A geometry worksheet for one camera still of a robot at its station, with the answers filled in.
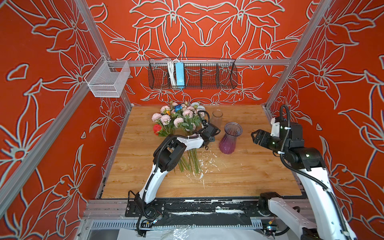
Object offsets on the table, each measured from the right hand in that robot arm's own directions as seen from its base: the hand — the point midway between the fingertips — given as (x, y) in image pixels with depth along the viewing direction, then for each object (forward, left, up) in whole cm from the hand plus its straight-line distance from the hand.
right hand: (256, 134), depth 69 cm
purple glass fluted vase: (+11, +7, -28) cm, 31 cm away
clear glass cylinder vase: (+20, +15, -10) cm, 27 cm away
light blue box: (+40, +37, +7) cm, 55 cm away
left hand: (+18, +18, -26) cm, 36 cm away
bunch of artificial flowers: (+25, +39, -18) cm, 50 cm away
